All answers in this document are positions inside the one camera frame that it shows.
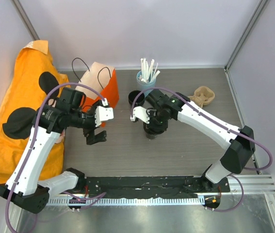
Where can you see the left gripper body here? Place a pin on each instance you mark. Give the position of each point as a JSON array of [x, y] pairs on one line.
[[89, 124]]

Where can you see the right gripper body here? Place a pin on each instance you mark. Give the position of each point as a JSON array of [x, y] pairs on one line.
[[156, 120]]

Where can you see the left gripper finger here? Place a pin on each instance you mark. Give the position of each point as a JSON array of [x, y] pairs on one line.
[[100, 137], [91, 139]]

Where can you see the orange paper bag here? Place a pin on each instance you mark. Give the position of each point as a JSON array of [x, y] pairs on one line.
[[102, 78]]

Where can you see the brown pulp cup carrier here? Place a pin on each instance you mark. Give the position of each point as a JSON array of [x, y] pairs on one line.
[[202, 96]]

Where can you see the black paper coffee cup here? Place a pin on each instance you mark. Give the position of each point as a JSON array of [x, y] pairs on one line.
[[151, 135]]

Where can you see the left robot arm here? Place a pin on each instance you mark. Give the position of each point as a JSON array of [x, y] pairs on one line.
[[24, 188]]

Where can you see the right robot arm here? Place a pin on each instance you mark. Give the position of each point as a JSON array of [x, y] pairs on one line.
[[236, 141]]

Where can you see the stack of black cups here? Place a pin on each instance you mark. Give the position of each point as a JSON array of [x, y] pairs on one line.
[[140, 100]]

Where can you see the light blue tin cup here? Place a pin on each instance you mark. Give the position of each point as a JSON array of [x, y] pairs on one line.
[[141, 85]]

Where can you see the white wrapped straws bundle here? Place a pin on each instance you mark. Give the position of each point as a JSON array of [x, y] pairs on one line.
[[149, 70]]

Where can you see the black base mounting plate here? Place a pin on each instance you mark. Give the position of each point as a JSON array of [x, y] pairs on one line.
[[146, 187]]

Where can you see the orange cartoon mouse cloth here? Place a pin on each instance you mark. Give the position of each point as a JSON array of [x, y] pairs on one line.
[[34, 77]]

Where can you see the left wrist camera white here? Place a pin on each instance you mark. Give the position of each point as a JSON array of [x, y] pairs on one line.
[[103, 112]]

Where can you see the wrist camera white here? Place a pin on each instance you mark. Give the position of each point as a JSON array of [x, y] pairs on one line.
[[140, 113], [103, 112]]

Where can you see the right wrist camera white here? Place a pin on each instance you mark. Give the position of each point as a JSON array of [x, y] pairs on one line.
[[140, 113]]

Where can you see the slotted aluminium rail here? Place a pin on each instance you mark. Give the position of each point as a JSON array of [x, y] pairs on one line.
[[66, 200]]

